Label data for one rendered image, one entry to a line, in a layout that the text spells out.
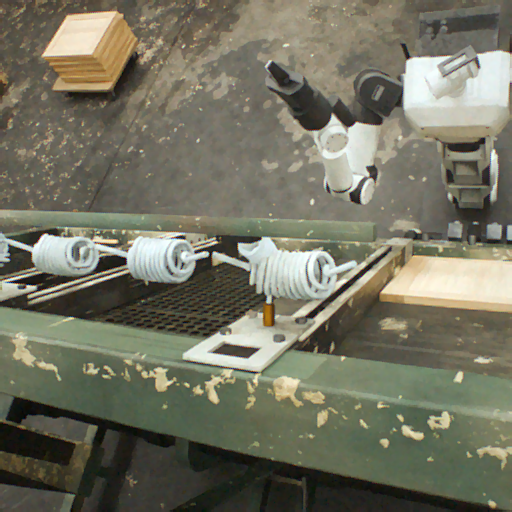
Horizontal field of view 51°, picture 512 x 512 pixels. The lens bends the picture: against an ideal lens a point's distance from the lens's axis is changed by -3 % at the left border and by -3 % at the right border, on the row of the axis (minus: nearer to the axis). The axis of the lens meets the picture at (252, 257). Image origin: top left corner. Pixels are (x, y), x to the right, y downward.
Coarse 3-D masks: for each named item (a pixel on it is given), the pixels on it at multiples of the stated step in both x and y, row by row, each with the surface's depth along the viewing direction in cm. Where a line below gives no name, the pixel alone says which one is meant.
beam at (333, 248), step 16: (128, 240) 213; (272, 240) 187; (288, 240) 185; (304, 240) 183; (416, 240) 177; (336, 256) 179; (352, 256) 176; (368, 256) 174; (432, 256) 166; (448, 256) 164; (464, 256) 162; (480, 256) 160; (496, 256) 158
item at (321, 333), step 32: (256, 256) 70; (384, 256) 147; (352, 288) 108; (256, 320) 77; (288, 320) 76; (320, 320) 88; (352, 320) 104; (192, 352) 65; (256, 352) 64; (320, 352) 87
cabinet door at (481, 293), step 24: (408, 264) 155; (432, 264) 156; (456, 264) 155; (480, 264) 154; (504, 264) 152; (384, 288) 129; (408, 288) 128; (432, 288) 129; (456, 288) 128; (480, 288) 128; (504, 288) 127
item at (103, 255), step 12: (192, 240) 191; (204, 240) 198; (108, 252) 152; (108, 264) 151; (120, 264) 156; (12, 276) 125; (24, 276) 124; (36, 276) 127; (48, 276) 130; (60, 276) 134; (84, 276) 142
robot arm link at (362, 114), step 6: (366, 72) 149; (360, 78) 147; (354, 102) 150; (354, 108) 150; (360, 108) 148; (366, 108) 147; (354, 114) 150; (360, 114) 148; (366, 114) 148; (372, 114) 147; (378, 114) 154; (360, 120) 149; (366, 120) 148; (372, 120) 148; (378, 120) 149
